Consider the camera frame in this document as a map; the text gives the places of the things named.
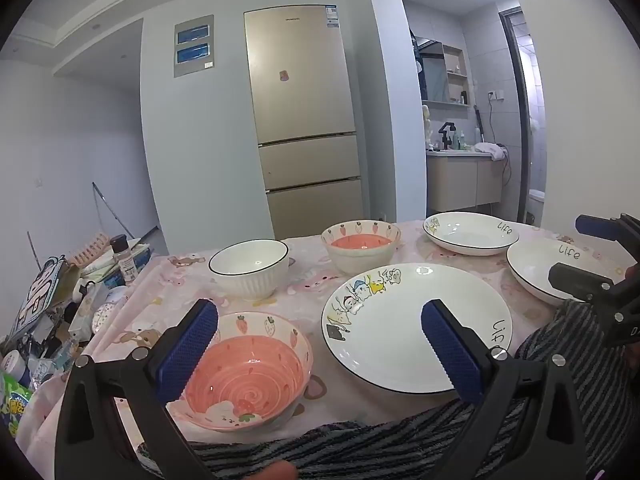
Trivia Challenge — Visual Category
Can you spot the white plate with cartoon animals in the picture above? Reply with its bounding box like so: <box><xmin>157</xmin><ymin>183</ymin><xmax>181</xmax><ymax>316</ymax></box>
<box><xmin>321</xmin><ymin>262</ymin><xmax>513</xmax><ymax>395</ymax></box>

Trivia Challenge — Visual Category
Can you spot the grey striped sweater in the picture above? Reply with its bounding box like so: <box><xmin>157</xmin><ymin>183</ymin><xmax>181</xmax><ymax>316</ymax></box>
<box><xmin>137</xmin><ymin>400</ymin><xmax>516</xmax><ymax>480</ymax></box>

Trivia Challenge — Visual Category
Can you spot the pink cartoon printed tablecloth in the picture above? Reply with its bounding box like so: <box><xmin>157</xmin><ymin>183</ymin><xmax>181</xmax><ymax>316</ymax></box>
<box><xmin>15</xmin><ymin>217</ymin><xmax>640</xmax><ymax>461</ymax></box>

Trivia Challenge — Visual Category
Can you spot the beige vanity cabinet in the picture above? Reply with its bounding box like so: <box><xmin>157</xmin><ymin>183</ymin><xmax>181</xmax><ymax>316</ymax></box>
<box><xmin>426</xmin><ymin>150</ymin><xmax>506</xmax><ymax>213</ymax></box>

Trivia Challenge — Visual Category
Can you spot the white ribbed bowl black rim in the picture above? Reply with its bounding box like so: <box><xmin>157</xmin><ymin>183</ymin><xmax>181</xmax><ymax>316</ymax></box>
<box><xmin>208</xmin><ymin>239</ymin><xmax>291</xmax><ymax>302</ymax></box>

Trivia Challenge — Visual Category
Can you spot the white toilet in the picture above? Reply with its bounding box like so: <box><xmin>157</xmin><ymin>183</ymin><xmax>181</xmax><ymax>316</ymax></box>
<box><xmin>529</xmin><ymin>189</ymin><xmax>546</xmax><ymax>226</ymax></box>

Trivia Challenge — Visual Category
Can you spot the pile of assorted household items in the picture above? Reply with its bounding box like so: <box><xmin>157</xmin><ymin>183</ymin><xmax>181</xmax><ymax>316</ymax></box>
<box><xmin>0</xmin><ymin>240</ymin><xmax>152</xmax><ymax>391</ymax></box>

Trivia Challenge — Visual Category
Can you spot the gold three-door refrigerator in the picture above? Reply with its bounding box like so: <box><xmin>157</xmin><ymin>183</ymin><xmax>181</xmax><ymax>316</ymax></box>
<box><xmin>243</xmin><ymin>2</ymin><xmax>364</xmax><ymax>240</ymax></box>

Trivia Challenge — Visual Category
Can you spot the clear bottle black cap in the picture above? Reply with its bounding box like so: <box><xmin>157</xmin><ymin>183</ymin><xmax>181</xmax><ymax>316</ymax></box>
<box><xmin>110</xmin><ymin>234</ymin><xmax>138</xmax><ymax>283</ymax></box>

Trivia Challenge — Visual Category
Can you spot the dark door frame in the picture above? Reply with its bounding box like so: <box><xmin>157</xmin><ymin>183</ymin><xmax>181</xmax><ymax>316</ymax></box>
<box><xmin>500</xmin><ymin>7</ymin><xmax>532</xmax><ymax>222</ymax></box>

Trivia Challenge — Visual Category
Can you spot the blue white printed card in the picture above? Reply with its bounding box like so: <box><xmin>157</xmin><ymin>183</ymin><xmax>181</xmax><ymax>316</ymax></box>
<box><xmin>10</xmin><ymin>257</ymin><xmax>69</xmax><ymax>342</ymax></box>

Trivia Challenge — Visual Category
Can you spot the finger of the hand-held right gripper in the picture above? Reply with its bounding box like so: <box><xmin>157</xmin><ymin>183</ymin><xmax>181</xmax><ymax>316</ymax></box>
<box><xmin>548</xmin><ymin>262</ymin><xmax>626</xmax><ymax>311</ymax></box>
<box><xmin>575</xmin><ymin>214</ymin><xmax>640</xmax><ymax>261</ymax></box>

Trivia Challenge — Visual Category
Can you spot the pink ridged rack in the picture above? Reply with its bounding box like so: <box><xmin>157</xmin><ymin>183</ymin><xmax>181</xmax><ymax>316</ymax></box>
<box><xmin>67</xmin><ymin>231</ymin><xmax>111</xmax><ymax>268</ymax></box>

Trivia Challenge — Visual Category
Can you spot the white towel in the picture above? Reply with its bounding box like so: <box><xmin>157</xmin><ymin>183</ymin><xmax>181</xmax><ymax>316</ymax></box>
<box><xmin>472</xmin><ymin>142</ymin><xmax>510</xmax><ymax>162</ymax></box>

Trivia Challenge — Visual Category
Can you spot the person's left hand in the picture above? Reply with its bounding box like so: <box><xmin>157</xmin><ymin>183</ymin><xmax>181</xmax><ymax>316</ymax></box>
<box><xmin>240</xmin><ymin>460</ymin><xmax>299</xmax><ymax>480</ymax></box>

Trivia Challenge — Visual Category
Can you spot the bathroom mirror cabinet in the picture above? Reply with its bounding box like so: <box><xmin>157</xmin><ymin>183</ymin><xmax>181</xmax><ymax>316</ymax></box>
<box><xmin>415</xmin><ymin>35</ymin><xmax>471</xmax><ymax>108</ymax></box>

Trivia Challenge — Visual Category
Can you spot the white plate small cartoon print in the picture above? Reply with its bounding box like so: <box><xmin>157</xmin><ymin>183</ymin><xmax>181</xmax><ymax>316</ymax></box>
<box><xmin>423</xmin><ymin>212</ymin><xmax>520</xmax><ymax>257</ymax></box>
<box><xmin>506</xmin><ymin>240</ymin><xmax>631</xmax><ymax>306</ymax></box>

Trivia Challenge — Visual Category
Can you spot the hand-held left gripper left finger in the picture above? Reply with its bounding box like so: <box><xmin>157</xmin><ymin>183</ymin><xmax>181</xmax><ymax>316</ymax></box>
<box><xmin>54</xmin><ymin>299</ymin><xmax>221</xmax><ymax>480</ymax></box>

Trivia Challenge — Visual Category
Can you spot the pink carrot print bowl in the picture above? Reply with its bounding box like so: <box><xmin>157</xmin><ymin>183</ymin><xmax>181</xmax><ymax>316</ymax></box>
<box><xmin>320</xmin><ymin>220</ymin><xmax>402</xmax><ymax>276</ymax></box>
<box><xmin>167</xmin><ymin>311</ymin><xmax>314</xmax><ymax>433</ymax></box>

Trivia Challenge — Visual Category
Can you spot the green snack packet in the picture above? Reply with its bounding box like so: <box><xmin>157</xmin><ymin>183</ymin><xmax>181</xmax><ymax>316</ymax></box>
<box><xmin>0</xmin><ymin>370</ymin><xmax>34</xmax><ymax>442</ymax></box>

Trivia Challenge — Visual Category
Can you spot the metal rod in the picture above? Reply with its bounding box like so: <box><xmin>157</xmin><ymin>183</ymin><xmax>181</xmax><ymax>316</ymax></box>
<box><xmin>91</xmin><ymin>182</ymin><xmax>137</xmax><ymax>239</ymax></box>

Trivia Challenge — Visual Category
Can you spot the grey wall electrical panel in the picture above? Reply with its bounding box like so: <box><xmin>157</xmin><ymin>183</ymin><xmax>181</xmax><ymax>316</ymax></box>
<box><xmin>173</xmin><ymin>14</ymin><xmax>215</xmax><ymax>79</ymax></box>

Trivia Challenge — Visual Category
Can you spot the black faucet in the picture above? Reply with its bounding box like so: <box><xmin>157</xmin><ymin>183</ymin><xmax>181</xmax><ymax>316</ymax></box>
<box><xmin>438</xmin><ymin>121</ymin><xmax>458</xmax><ymax>152</ymax></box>

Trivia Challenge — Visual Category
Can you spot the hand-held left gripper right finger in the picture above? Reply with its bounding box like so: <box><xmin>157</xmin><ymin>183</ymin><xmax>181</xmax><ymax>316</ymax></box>
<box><xmin>420</xmin><ymin>299</ymin><xmax>587</xmax><ymax>480</ymax></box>

